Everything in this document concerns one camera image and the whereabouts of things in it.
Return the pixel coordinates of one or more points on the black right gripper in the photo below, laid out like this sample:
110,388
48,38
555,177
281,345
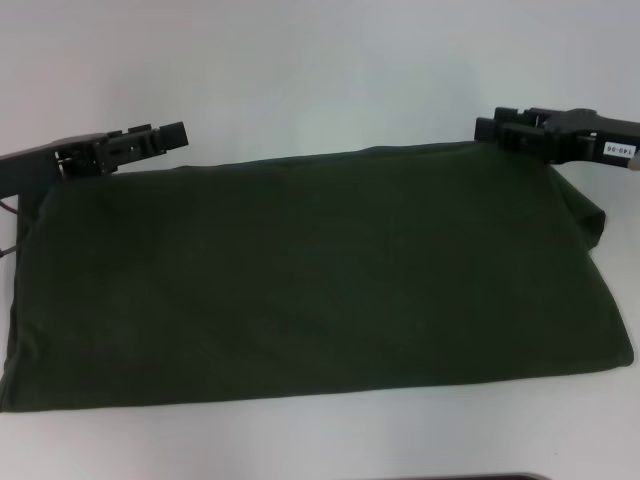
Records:
590,137

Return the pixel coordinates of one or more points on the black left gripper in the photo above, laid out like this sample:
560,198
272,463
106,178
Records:
45,160

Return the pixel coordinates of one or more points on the dark green FREE t-shirt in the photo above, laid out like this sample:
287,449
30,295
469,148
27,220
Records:
310,280

